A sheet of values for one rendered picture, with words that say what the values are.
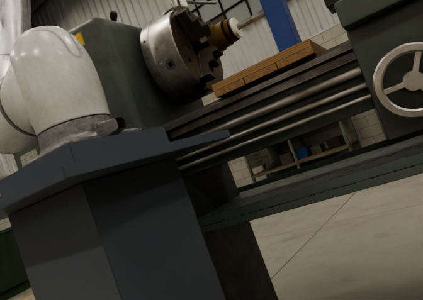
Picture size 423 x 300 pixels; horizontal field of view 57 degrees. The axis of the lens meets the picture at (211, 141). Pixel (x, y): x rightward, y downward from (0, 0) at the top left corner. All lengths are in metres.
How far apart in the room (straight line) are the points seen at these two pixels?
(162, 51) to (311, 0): 7.13
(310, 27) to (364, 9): 7.31
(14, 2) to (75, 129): 0.47
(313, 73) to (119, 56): 0.58
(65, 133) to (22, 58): 0.17
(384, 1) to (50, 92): 0.69
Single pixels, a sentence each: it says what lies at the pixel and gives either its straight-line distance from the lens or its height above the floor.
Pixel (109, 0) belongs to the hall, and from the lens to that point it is 11.60.
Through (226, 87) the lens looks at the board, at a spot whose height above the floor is 0.88.
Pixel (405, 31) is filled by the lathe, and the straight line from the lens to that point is 0.95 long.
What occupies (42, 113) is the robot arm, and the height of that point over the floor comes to 0.89.
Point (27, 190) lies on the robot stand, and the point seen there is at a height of 0.74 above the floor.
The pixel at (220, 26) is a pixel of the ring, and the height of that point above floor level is 1.10.
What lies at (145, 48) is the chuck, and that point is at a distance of 1.30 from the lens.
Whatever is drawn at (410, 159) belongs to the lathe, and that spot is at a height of 0.55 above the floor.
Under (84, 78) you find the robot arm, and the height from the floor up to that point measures 0.93.
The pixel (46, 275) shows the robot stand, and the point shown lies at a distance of 0.83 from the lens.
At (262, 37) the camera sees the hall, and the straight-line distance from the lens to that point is 8.61.
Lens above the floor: 0.68
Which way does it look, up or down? 4 degrees up
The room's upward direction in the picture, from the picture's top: 20 degrees counter-clockwise
